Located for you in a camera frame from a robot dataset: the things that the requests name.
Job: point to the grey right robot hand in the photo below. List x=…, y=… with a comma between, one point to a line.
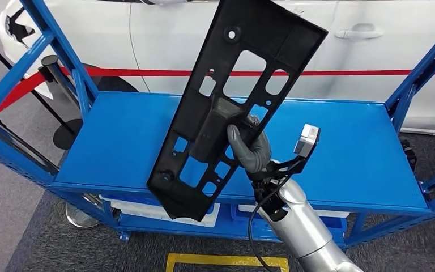
x=255, y=156

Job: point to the black plastic plate frame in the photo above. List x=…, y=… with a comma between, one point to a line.
x=191, y=124

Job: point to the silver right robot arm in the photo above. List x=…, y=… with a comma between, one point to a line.
x=303, y=229

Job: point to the white plastic bin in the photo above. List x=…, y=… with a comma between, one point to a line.
x=326, y=214
x=135, y=210

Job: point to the red barrier belt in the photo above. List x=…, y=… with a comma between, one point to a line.
x=146, y=72

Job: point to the white car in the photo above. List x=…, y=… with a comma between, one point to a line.
x=165, y=37

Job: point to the black car wheel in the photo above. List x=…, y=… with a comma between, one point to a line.
x=120, y=84

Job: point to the car headlight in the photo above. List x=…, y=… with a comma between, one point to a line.
x=18, y=32

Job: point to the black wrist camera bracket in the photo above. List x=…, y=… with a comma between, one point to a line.
x=285, y=167

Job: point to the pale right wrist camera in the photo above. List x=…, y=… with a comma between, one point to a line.
x=307, y=139

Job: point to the black stanchion post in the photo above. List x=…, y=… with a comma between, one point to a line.
x=67, y=135

